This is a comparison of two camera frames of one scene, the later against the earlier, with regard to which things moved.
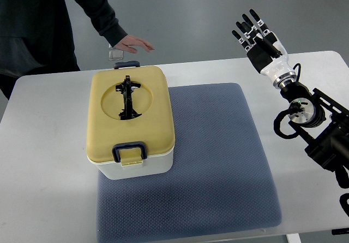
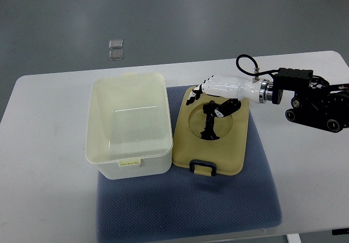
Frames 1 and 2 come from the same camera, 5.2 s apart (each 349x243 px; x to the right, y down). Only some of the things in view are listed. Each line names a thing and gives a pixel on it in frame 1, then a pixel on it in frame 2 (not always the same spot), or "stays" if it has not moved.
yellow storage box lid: (128, 104) -> (228, 152)
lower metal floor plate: (114, 55) stays
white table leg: (294, 238) stays
